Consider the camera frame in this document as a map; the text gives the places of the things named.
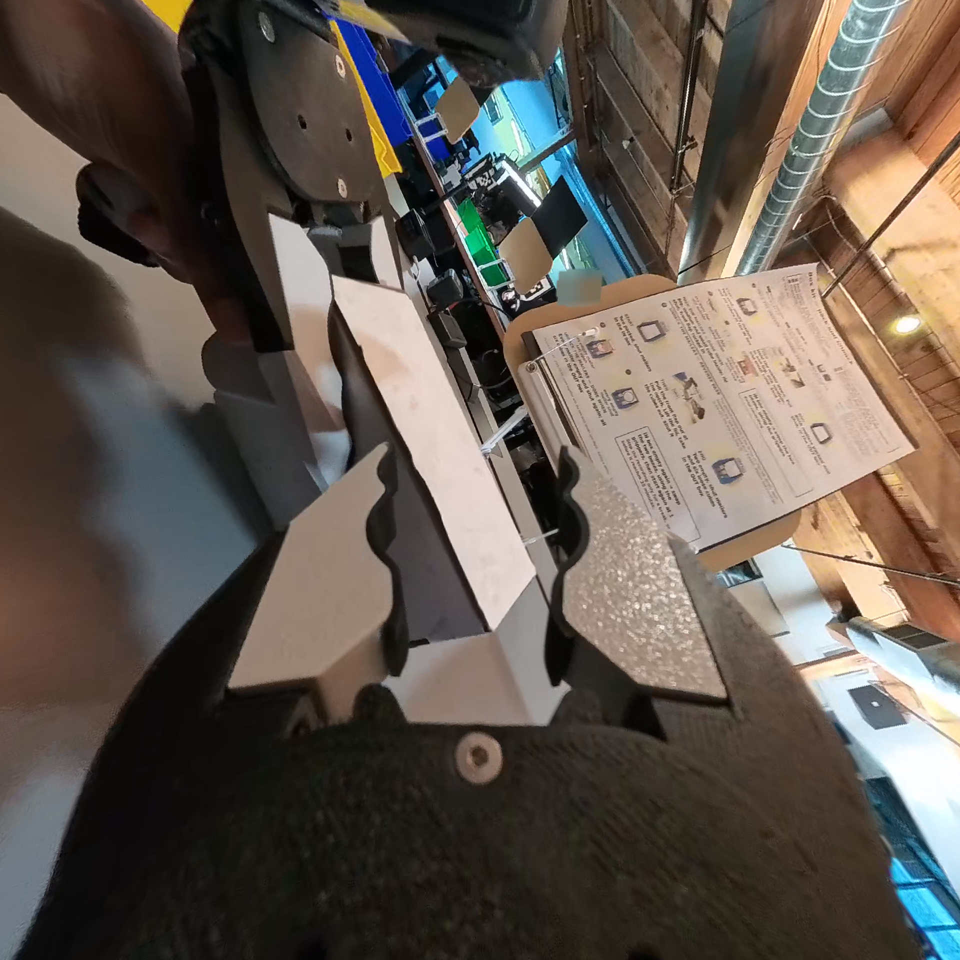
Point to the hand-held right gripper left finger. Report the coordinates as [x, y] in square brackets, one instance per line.
[315, 600]

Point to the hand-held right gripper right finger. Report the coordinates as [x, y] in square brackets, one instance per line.
[645, 607]

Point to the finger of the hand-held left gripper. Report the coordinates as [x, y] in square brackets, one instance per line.
[382, 255]
[307, 300]

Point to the yellow storage bin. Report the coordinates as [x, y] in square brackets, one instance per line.
[375, 127]

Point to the white cardboard box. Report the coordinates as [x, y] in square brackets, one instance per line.
[435, 420]

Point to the grey desk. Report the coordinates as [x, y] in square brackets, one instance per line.
[45, 150]

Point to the person's left hand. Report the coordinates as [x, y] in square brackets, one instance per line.
[97, 90]

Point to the black battery charger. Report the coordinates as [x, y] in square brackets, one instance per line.
[416, 234]

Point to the black cube device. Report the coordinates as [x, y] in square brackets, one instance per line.
[445, 289]

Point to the blue bin with white sticker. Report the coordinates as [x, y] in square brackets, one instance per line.
[382, 90]

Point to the green storage bin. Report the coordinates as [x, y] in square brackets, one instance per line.
[480, 240]

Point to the black white marker tag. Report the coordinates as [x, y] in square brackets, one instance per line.
[484, 178]

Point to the beige stand board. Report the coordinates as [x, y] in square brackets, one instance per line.
[525, 253]
[457, 109]

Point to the black sheet board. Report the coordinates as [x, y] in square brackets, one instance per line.
[561, 214]

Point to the instruction sheet on stand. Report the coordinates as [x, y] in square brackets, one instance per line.
[720, 405]

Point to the black square wall box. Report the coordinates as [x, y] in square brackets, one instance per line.
[876, 706]

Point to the narrow silver duct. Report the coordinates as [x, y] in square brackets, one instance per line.
[735, 135]

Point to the silver ventilation duct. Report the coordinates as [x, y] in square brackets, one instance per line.
[810, 135]

